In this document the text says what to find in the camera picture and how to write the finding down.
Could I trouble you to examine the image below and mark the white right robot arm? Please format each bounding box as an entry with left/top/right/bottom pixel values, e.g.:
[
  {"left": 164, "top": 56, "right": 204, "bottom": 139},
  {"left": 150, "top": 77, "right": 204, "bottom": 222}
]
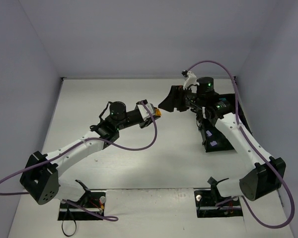
[{"left": 158, "top": 77, "right": 286, "bottom": 201}]

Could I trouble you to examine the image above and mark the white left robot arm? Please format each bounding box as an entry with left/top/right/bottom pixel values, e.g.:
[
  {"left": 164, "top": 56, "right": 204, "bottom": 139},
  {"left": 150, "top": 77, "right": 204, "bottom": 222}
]
[{"left": 20, "top": 100, "right": 161, "bottom": 205}]

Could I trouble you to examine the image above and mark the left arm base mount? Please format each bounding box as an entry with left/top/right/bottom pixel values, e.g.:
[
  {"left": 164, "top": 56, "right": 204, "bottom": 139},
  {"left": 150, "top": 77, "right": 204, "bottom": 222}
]
[{"left": 58, "top": 179, "right": 106, "bottom": 221}]

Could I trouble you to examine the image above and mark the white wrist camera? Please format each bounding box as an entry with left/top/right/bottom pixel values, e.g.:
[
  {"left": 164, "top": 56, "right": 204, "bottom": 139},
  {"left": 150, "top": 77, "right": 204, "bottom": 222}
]
[
  {"left": 137, "top": 103, "right": 155, "bottom": 120},
  {"left": 181, "top": 70, "right": 199, "bottom": 90}
]

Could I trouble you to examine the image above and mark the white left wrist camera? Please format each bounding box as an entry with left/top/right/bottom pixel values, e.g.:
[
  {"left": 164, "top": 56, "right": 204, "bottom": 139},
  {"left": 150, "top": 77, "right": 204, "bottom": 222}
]
[{"left": 137, "top": 103, "right": 155, "bottom": 120}]

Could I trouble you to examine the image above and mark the black four-compartment sorting bin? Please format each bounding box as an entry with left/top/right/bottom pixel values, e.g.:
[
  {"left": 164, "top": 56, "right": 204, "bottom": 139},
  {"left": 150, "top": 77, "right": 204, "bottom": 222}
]
[{"left": 195, "top": 93, "right": 251, "bottom": 153}]

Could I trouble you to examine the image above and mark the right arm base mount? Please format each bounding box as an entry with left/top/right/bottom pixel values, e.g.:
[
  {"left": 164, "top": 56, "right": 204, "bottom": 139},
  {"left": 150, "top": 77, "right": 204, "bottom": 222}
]
[{"left": 194, "top": 177, "right": 243, "bottom": 218}]

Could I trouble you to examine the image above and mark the yellow small lego brick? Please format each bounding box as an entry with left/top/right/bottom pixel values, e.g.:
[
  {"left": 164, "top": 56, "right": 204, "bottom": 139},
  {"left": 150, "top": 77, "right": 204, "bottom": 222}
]
[{"left": 155, "top": 108, "right": 161, "bottom": 117}]

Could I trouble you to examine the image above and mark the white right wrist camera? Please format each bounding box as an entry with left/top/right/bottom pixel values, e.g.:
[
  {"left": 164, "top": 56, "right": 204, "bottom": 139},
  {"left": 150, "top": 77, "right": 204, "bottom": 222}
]
[{"left": 181, "top": 70, "right": 199, "bottom": 90}]

